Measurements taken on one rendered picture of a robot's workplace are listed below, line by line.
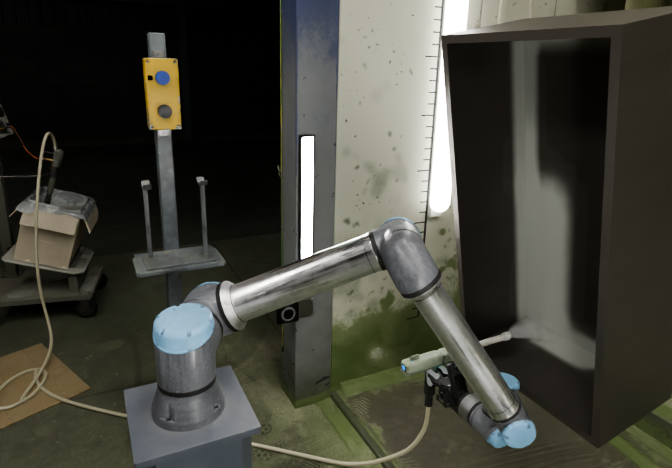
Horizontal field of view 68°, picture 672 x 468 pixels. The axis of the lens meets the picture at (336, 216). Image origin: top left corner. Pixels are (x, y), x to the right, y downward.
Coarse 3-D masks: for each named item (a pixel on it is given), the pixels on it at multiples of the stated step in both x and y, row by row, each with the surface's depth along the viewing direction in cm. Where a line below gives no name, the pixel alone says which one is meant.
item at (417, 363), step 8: (496, 336) 190; (504, 336) 191; (488, 344) 187; (432, 352) 178; (440, 352) 178; (408, 360) 173; (416, 360) 173; (424, 360) 173; (432, 360) 174; (440, 360) 176; (448, 360) 178; (408, 368) 170; (416, 368) 171; (424, 368) 173; (432, 368) 175; (424, 384) 180; (424, 392) 181; (432, 392) 180; (424, 400) 183; (432, 400) 181
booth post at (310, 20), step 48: (288, 0) 190; (336, 0) 191; (288, 48) 195; (336, 48) 196; (288, 96) 200; (336, 96) 201; (288, 144) 206; (288, 192) 212; (288, 240) 218; (288, 336) 231; (288, 384) 238
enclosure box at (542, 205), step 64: (448, 64) 157; (512, 64) 172; (576, 64) 156; (640, 64) 111; (448, 128) 166; (512, 128) 180; (576, 128) 164; (640, 128) 117; (512, 192) 189; (576, 192) 171; (640, 192) 124; (512, 256) 199; (576, 256) 180; (640, 256) 132; (576, 320) 189; (640, 320) 141; (576, 384) 174; (640, 384) 151
